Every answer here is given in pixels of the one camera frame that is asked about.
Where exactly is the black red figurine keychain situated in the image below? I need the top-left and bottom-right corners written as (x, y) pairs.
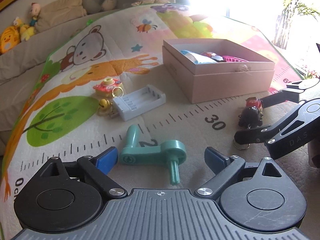
top-left (233, 96), bottom-right (265, 151)

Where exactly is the teal plastic crank handle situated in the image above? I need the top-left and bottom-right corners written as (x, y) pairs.
top-left (119, 125), bottom-right (187, 185)

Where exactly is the grey battery charger case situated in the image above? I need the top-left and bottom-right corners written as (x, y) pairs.
top-left (113, 85), bottom-right (166, 121)

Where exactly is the pink basket in box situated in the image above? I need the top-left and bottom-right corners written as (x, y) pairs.
top-left (222, 56), bottom-right (247, 63)

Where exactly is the cartoon animal play mat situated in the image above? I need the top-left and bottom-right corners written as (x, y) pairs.
top-left (1, 4), bottom-right (319, 239)

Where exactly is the pink cardboard box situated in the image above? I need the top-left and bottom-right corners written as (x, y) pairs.
top-left (162, 38), bottom-right (275, 103)

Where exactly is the blue white toy in box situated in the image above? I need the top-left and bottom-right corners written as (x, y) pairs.
top-left (180, 50), bottom-right (216, 64)

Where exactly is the beige sofa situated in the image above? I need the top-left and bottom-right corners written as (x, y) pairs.
top-left (0, 4), bottom-right (131, 156)

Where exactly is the yellow small plush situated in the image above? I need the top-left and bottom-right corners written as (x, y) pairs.
top-left (13, 17), bottom-right (36, 41)

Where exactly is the yellow duck plush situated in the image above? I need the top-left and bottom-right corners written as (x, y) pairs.
top-left (1, 26), bottom-right (20, 54)

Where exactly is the beige pillow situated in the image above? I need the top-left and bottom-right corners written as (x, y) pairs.
top-left (35, 0), bottom-right (87, 33)

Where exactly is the grey neck pillow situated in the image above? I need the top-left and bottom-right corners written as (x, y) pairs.
top-left (82, 0), bottom-right (117, 14)

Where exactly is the small doll plush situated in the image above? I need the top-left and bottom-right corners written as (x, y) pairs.
top-left (30, 3), bottom-right (41, 27)

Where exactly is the yellow bell key ring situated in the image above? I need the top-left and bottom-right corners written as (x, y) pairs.
top-left (96, 98), bottom-right (113, 117)

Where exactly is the red yellow toy camera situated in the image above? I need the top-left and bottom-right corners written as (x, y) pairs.
top-left (93, 77), bottom-right (124, 98)

